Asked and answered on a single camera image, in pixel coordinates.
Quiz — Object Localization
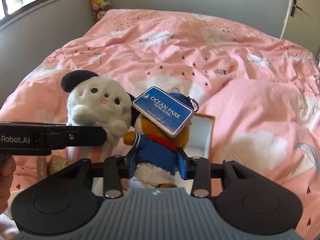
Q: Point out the white panda plush toy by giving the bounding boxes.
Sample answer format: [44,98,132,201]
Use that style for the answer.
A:
[61,70,132,163]

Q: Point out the pink cloud-print duvet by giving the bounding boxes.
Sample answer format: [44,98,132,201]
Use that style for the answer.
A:
[1,9,319,239]

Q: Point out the black door handle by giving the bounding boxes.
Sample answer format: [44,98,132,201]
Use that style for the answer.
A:
[290,0,303,17]

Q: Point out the blue Ocean Park tag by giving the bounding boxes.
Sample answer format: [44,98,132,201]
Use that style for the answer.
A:
[132,86,199,138]

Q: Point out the orange cardboard box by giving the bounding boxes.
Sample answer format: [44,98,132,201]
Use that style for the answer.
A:
[184,113,215,159]

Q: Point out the cream white box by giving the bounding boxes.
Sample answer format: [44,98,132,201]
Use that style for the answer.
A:
[7,154,106,221]

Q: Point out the gold card box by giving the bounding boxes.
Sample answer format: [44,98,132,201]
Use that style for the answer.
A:
[47,155,69,176]

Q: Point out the person's left hand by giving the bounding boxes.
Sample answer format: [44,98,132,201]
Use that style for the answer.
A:
[0,156,16,213]

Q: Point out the red panda sailor plush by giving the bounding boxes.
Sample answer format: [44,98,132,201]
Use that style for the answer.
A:
[123,106,190,188]

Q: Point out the beige bedroom door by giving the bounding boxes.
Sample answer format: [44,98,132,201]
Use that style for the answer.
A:
[280,0,319,57]

